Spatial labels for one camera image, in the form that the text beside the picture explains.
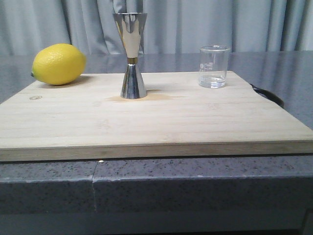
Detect clear glass measuring cup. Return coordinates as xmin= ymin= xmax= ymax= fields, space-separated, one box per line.
xmin=199 ymin=45 xmax=230 ymax=89

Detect silver double jigger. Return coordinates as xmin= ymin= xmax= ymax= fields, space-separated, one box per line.
xmin=113 ymin=13 xmax=147 ymax=99

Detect wooden cutting board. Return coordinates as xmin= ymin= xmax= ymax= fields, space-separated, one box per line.
xmin=0 ymin=71 xmax=313 ymax=162

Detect grey curtain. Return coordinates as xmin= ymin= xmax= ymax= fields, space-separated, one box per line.
xmin=0 ymin=0 xmax=313 ymax=55

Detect yellow lemon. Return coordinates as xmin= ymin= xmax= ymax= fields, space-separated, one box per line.
xmin=31 ymin=43 xmax=87 ymax=85

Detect black cutting board handle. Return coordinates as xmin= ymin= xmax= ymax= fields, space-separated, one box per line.
xmin=250 ymin=84 xmax=284 ymax=108

